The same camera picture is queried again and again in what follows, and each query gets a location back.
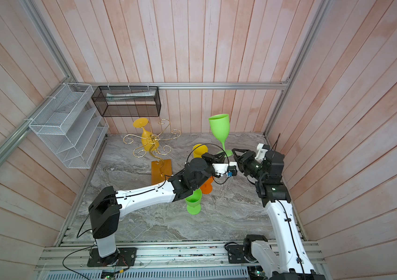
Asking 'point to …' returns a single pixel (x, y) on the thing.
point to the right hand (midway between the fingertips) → (231, 150)
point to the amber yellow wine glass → (150, 142)
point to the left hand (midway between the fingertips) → (222, 152)
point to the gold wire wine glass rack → (161, 170)
